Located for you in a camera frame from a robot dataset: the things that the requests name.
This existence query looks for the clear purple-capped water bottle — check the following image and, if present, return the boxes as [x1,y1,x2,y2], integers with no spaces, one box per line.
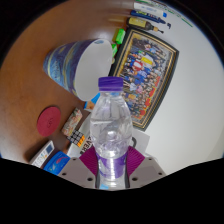
[89,76,134,191]

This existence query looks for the amber pump bottle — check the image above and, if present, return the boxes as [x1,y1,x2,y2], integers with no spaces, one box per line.
[128,16,165,34]

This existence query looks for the framed group picture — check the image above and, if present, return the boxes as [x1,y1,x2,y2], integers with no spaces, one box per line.
[108,27,180,132]

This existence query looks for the colourful puzzle cube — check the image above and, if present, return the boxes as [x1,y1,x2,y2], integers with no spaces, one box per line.
[66,129,86,148]

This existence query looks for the small patterned pouch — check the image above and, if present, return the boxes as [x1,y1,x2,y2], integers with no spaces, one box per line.
[60,107,83,137]

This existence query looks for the white remote control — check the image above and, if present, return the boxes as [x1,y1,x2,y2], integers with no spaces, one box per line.
[28,140,55,169]

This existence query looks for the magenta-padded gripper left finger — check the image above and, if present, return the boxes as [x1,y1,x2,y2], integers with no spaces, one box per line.
[57,146,100,190]

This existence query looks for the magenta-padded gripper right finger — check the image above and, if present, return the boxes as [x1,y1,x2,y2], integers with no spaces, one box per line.
[125,145,167,190]

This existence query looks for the blue patterned paper cup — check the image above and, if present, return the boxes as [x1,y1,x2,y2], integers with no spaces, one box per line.
[42,38,114,102]

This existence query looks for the flat round red coaster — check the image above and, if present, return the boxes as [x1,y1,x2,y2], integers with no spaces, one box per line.
[36,105,62,137]

